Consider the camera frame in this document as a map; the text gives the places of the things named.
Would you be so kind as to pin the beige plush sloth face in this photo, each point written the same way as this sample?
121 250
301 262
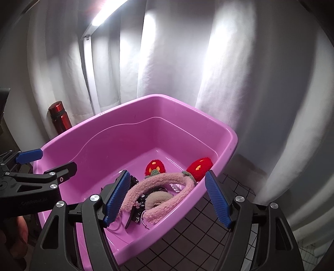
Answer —
156 198

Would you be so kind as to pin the pearl hair clip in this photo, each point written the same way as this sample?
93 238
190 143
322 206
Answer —
117 224

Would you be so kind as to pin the person left hand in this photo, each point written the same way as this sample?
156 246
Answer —
14 239

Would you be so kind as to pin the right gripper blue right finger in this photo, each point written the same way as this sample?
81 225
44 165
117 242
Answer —
216 194

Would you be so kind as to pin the black white checkered tablecloth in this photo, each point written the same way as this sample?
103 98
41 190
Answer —
197 241

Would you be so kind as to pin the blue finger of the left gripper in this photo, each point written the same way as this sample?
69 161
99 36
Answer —
29 156

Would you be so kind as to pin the pink fuzzy strawberry headband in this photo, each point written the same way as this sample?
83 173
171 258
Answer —
179 184

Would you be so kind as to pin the pink plastic tub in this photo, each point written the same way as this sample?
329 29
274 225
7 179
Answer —
129 136

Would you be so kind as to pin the white desk lamp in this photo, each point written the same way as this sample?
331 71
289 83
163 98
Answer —
101 53

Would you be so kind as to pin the white curtain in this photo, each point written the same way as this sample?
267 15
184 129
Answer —
265 68

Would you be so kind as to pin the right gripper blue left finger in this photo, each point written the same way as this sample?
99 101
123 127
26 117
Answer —
113 196

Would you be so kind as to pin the red metal thermos bottle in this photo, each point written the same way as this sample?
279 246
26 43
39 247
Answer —
59 117

